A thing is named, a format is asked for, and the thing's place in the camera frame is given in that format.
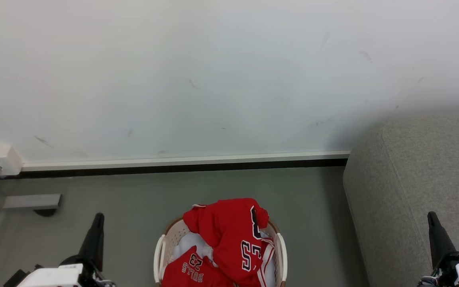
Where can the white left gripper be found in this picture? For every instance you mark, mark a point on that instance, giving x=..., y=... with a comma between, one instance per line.
x=54, y=277

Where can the red Bulls 23 jersey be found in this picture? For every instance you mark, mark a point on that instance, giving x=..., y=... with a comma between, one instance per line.
x=193, y=271

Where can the red jersey large number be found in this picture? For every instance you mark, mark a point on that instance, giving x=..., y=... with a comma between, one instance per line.
x=229, y=235

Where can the grey fabric sofa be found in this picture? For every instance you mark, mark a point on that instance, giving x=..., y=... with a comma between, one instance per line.
x=416, y=191

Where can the grey metal floor bar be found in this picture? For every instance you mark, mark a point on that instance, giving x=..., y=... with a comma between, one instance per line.
x=30, y=201

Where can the white and black baseboard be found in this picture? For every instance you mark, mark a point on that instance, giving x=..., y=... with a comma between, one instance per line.
x=181, y=162

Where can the white brown-rimmed laundry basket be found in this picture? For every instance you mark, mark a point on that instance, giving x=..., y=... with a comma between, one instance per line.
x=280, y=255

